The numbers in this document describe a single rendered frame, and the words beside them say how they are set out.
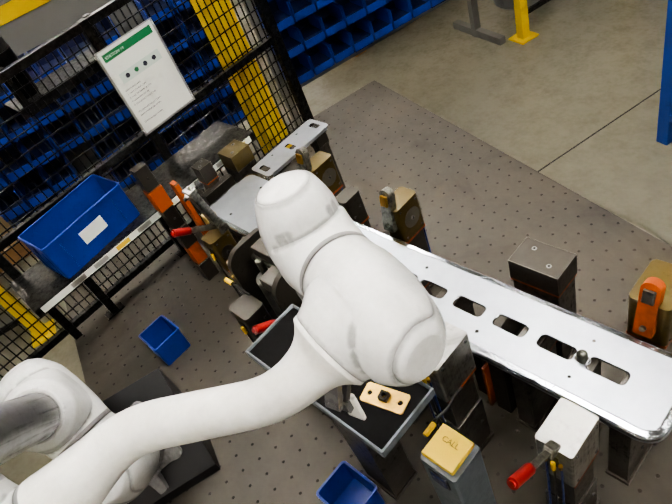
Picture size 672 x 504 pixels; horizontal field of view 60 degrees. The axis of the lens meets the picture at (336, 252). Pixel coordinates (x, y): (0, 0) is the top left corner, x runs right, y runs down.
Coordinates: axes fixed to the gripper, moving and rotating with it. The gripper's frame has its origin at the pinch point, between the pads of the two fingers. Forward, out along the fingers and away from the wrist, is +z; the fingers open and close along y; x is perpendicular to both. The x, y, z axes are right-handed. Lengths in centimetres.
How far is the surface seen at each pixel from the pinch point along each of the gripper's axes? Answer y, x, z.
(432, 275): 39.6, 11.6, 23.0
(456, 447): -3.7, -14.4, 7.1
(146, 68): 74, 122, -10
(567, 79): 273, 47, 123
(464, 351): 17.9, -5.9, 15.6
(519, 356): 24.4, -13.7, 23.0
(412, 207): 59, 25, 21
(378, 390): 0.9, 1.8, 6.7
